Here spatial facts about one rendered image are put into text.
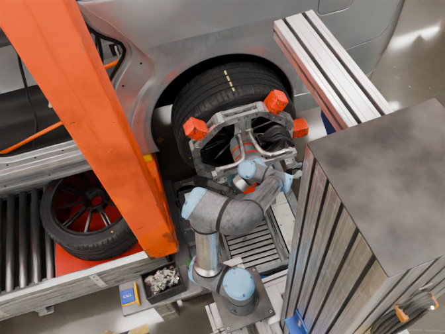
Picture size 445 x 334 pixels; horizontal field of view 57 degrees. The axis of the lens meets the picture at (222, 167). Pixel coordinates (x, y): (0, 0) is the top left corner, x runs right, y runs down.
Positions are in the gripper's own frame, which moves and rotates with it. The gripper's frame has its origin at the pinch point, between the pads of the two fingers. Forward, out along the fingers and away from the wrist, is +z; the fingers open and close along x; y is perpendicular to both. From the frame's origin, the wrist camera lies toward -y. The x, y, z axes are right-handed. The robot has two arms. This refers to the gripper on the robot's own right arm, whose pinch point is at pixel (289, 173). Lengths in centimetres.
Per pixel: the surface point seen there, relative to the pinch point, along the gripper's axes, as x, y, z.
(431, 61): -115, -83, -180
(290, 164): 1.5, 11.4, 0.4
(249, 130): -19.1, 18.7, 14.1
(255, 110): -21.6, 29.0, 10.0
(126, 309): 29, -38, 99
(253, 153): -12.2, 8.5, 14.6
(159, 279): 23, -26, 77
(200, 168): -20.6, -3.9, 41.7
